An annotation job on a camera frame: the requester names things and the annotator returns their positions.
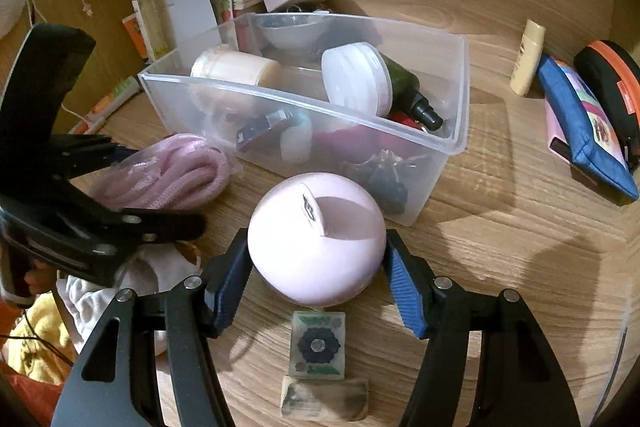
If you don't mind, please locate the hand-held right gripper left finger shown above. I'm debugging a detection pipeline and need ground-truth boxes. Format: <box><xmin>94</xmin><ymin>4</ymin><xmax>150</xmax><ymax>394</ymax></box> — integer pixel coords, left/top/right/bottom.
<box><xmin>52</xmin><ymin>227</ymin><xmax>251</xmax><ymax>427</ymax></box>

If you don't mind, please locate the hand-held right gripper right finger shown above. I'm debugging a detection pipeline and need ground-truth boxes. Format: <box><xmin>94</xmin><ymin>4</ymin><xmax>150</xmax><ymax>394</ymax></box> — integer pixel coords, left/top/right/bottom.
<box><xmin>385</xmin><ymin>228</ymin><xmax>581</xmax><ymax>427</ymax></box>

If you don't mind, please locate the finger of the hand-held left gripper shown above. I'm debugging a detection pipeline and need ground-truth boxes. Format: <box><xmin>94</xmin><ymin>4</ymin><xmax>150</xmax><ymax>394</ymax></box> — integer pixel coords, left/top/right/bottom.
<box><xmin>45</xmin><ymin>133</ymin><xmax>138</xmax><ymax>172</ymax></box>
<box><xmin>75</xmin><ymin>207</ymin><xmax>207</xmax><ymax>253</ymax></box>

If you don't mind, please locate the pink rope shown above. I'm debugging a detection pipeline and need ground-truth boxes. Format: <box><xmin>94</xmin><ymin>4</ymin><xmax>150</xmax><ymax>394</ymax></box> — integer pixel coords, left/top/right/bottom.
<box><xmin>90</xmin><ymin>133</ymin><xmax>232</xmax><ymax>212</ymax></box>

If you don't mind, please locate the pink dome-shaped jar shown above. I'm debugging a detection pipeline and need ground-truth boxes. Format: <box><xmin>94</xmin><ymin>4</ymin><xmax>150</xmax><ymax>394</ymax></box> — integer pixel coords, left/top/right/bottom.
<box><xmin>247</xmin><ymin>173</ymin><xmax>387</xmax><ymax>308</ymax></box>

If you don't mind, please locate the small dark box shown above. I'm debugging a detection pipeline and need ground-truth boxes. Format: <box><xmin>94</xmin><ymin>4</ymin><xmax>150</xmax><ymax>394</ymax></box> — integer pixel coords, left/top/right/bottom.
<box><xmin>236</xmin><ymin>109</ymin><xmax>293</xmax><ymax>152</ymax></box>

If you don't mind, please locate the white cream jar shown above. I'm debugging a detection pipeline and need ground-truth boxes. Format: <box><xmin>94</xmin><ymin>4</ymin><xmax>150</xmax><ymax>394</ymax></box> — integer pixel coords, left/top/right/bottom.
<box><xmin>190</xmin><ymin>48</ymin><xmax>282</xmax><ymax>108</ymax></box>

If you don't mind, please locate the red cloth pouch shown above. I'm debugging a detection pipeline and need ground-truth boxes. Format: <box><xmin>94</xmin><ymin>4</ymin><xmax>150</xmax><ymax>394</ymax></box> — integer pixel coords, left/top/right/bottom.
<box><xmin>312</xmin><ymin>117</ymin><xmax>426</xmax><ymax>158</ymax></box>

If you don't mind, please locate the clear plastic storage bin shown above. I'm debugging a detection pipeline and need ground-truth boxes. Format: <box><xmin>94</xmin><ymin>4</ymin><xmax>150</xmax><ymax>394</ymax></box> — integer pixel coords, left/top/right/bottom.
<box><xmin>138</xmin><ymin>11</ymin><xmax>470</xmax><ymax>228</ymax></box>

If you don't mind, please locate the dark green spray bottle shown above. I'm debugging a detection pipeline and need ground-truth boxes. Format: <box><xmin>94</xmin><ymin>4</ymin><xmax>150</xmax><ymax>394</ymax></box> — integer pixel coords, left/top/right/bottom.
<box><xmin>377</xmin><ymin>52</ymin><xmax>445</xmax><ymax>132</ymax></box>

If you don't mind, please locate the white round container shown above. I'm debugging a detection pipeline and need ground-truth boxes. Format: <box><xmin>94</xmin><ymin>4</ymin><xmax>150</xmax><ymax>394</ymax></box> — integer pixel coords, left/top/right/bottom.
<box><xmin>321</xmin><ymin>43</ymin><xmax>393</xmax><ymax>118</ymax></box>

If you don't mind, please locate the wooden desktop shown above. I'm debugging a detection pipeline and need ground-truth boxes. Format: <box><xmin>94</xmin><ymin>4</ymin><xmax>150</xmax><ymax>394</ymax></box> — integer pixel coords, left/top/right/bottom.
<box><xmin>50</xmin><ymin>0</ymin><xmax>636</xmax><ymax>427</ymax></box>

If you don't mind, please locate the white cloth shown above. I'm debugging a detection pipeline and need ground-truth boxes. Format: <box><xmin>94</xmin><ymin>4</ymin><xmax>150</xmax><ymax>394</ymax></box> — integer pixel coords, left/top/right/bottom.
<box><xmin>57</xmin><ymin>247</ymin><xmax>201</xmax><ymax>358</ymax></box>

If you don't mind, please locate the green and white tube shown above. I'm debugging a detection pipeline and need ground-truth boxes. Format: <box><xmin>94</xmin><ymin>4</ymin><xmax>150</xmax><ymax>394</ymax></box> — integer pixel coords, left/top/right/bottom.
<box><xmin>75</xmin><ymin>77</ymin><xmax>141</xmax><ymax>132</ymax></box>

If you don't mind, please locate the white fluffy pompom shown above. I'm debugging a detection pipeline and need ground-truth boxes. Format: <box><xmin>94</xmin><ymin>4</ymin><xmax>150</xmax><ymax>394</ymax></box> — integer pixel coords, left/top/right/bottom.
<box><xmin>0</xmin><ymin>0</ymin><xmax>28</xmax><ymax>38</ymax></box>

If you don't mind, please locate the flower-patterned square tile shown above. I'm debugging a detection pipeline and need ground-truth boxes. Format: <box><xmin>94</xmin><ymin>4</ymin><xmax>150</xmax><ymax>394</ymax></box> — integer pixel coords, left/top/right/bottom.
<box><xmin>290</xmin><ymin>311</ymin><xmax>347</xmax><ymax>379</ymax></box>

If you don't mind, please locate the orange tube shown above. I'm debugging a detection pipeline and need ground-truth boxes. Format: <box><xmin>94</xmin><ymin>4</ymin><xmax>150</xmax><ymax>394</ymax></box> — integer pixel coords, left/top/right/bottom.
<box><xmin>121</xmin><ymin>13</ymin><xmax>150</xmax><ymax>60</ymax></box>

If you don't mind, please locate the translucent stone block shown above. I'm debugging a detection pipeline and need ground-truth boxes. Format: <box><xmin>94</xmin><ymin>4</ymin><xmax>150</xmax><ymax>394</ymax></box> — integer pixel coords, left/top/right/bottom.
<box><xmin>280</xmin><ymin>375</ymin><xmax>371</xmax><ymax>423</ymax></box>

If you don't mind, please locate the tall yellow-green bottle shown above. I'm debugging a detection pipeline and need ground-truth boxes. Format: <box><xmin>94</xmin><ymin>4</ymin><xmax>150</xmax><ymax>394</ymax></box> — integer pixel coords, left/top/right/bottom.
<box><xmin>128</xmin><ymin>0</ymin><xmax>168</xmax><ymax>60</ymax></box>

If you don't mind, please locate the yellow cloth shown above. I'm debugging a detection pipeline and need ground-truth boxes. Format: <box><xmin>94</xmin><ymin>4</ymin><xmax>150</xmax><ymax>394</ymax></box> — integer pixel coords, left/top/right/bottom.
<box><xmin>5</xmin><ymin>292</ymin><xmax>76</xmax><ymax>383</ymax></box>

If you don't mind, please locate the white paper holder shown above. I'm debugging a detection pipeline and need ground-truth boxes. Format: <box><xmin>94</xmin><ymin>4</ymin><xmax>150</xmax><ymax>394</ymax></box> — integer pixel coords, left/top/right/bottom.
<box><xmin>152</xmin><ymin>0</ymin><xmax>223</xmax><ymax>58</ymax></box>

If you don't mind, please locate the fruit-print box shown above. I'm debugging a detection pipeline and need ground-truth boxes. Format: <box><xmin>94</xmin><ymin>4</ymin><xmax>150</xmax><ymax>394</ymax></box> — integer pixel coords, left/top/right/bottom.
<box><xmin>212</xmin><ymin>0</ymin><xmax>238</xmax><ymax>48</ymax></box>

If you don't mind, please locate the pink flat case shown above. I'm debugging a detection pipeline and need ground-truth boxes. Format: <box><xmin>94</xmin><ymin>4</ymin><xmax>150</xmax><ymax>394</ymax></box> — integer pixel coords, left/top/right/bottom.
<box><xmin>546</xmin><ymin>107</ymin><xmax>576</xmax><ymax>162</ymax></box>

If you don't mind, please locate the white bowl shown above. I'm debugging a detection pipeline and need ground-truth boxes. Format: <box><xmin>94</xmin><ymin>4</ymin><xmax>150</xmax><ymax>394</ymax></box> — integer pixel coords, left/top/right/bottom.
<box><xmin>257</xmin><ymin>14</ymin><xmax>328</xmax><ymax>55</ymax></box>

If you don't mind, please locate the blue patchwork pouch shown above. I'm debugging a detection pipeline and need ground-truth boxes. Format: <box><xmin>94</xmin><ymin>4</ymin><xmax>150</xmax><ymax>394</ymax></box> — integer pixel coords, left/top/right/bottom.
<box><xmin>537</xmin><ymin>54</ymin><xmax>640</xmax><ymax>202</ymax></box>

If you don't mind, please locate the cream lotion bottle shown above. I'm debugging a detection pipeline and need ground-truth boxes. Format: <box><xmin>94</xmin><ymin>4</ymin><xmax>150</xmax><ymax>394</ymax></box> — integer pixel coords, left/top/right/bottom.
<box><xmin>510</xmin><ymin>19</ymin><xmax>546</xmax><ymax>96</ymax></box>

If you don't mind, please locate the black case orange zipper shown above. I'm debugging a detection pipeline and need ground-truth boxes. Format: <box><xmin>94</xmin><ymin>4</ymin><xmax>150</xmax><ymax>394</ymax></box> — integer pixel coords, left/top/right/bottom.
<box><xmin>572</xmin><ymin>40</ymin><xmax>640</xmax><ymax>170</ymax></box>

